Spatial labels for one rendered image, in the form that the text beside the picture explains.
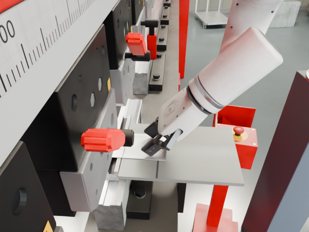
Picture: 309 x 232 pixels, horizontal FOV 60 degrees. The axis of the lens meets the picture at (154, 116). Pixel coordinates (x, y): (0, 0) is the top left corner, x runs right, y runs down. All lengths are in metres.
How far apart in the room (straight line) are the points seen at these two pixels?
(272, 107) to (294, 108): 1.63
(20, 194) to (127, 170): 0.43
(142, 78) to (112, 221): 0.57
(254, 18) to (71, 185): 0.45
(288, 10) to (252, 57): 4.36
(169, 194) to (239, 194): 1.21
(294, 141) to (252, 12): 0.66
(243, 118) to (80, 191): 0.98
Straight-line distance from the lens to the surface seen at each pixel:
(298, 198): 1.31
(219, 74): 0.49
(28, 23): 0.17
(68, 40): 0.23
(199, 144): 0.65
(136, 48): 0.38
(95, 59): 0.29
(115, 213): 0.60
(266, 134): 2.38
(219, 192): 1.33
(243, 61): 0.48
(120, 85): 0.42
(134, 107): 0.82
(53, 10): 0.20
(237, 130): 1.02
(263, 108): 2.67
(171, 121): 0.53
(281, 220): 1.41
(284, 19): 4.86
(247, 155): 1.05
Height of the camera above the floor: 1.44
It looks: 37 degrees down
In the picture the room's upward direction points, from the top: straight up
